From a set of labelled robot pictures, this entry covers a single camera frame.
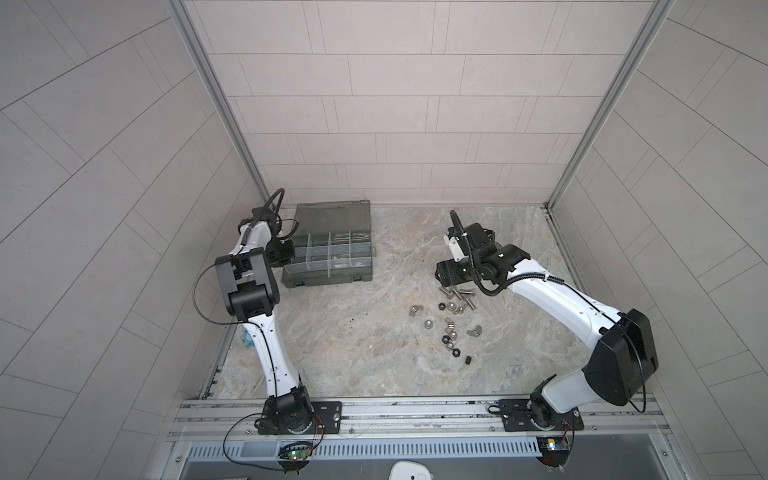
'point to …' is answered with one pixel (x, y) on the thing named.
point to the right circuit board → (554, 450)
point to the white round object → (405, 469)
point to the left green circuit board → (300, 454)
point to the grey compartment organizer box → (332, 245)
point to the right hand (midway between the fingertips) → (444, 272)
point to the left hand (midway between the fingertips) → (294, 253)
